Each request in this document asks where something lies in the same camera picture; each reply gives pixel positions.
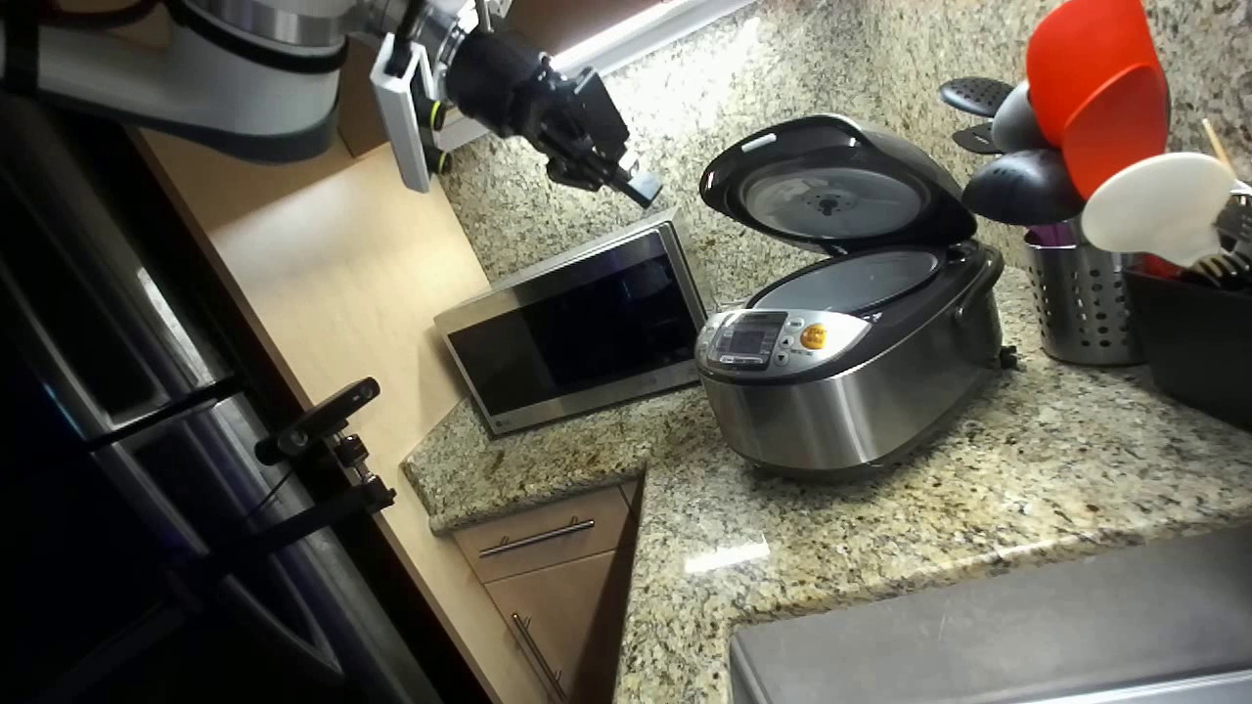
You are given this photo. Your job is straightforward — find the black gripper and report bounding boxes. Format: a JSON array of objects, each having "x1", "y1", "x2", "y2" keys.
[{"x1": 521, "y1": 64, "x2": 669, "y2": 211}]

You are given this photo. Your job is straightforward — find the dark grey rice cooker lid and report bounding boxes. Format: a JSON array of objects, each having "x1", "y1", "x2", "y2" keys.
[{"x1": 695, "y1": 114, "x2": 984, "y2": 262}]

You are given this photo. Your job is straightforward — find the stainless steel rice cooker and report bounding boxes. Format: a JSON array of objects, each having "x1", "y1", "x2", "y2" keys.
[{"x1": 693, "y1": 114, "x2": 1023, "y2": 477}]

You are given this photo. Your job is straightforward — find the white plastic rice paddle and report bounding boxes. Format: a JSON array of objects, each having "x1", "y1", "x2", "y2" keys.
[{"x1": 1075, "y1": 150, "x2": 1243, "y2": 272}]

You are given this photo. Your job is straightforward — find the stainless steel microwave oven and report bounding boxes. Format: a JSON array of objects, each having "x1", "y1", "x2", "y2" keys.
[{"x1": 432, "y1": 211, "x2": 715, "y2": 442}]

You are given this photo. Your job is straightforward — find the beige cabinet side panel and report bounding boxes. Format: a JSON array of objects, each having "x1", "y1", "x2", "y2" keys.
[{"x1": 122, "y1": 120, "x2": 553, "y2": 704}]

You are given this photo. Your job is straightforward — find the flat black slotted utensil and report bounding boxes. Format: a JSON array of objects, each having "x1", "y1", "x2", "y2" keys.
[{"x1": 948, "y1": 120, "x2": 1008, "y2": 159}]

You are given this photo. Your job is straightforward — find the dark grey rounded spoon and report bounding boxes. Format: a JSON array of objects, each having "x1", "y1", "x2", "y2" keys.
[{"x1": 986, "y1": 79, "x2": 1050, "y2": 156}]

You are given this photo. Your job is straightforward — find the large black ladle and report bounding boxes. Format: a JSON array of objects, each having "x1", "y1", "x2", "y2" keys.
[{"x1": 960, "y1": 144, "x2": 1089, "y2": 232}]

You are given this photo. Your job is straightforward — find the wooden lower cabinet drawers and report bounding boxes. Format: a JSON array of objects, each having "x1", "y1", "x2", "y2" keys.
[{"x1": 448, "y1": 477, "x2": 647, "y2": 704}]

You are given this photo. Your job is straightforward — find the perforated steel utensil holder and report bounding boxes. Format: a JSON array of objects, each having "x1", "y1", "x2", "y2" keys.
[{"x1": 1024, "y1": 232, "x2": 1144, "y2": 370}]

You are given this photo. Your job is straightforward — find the red spatula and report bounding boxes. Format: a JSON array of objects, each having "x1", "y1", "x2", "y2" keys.
[{"x1": 1023, "y1": 0, "x2": 1174, "y2": 203}]

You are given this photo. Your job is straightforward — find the stainless steel sink basin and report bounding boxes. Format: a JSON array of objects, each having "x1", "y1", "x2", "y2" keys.
[{"x1": 723, "y1": 524, "x2": 1252, "y2": 704}]

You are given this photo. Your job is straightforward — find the thin wooden stick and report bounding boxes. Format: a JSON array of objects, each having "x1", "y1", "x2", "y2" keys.
[{"x1": 1198, "y1": 114, "x2": 1239, "y2": 176}]

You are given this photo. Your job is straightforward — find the stainless steel refrigerator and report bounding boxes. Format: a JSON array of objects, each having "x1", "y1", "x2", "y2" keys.
[{"x1": 0, "y1": 73, "x2": 456, "y2": 704}]

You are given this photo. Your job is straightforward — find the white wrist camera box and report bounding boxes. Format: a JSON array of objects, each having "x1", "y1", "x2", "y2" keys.
[{"x1": 367, "y1": 30, "x2": 448, "y2": 195}]

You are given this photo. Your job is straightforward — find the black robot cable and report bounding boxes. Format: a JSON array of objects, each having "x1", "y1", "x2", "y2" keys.
[{"x1": 389, "y1": 0, "x2": 439, "y2": 84}]

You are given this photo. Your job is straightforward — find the black stereo camera bar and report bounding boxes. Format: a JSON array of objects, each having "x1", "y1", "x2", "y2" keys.
[{"x1": 249, "y1": 376, "x2": 389, "y2": 470}]

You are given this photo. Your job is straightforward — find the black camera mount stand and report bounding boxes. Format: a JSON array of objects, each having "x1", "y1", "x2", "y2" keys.
[{"x1": 192, "y1": 432, "x2": 403, "y2": 585}]

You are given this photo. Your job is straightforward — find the purple utensil handle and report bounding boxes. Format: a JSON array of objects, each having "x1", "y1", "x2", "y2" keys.
[{"x1": 1024, "y1": 219, "x2": 1079, "y2": 254}]

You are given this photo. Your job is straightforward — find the metal wire utensil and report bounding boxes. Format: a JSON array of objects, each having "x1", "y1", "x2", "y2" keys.
[{"x1": 1209, "y1": 189, "x2": 1252, "y2": 289}]

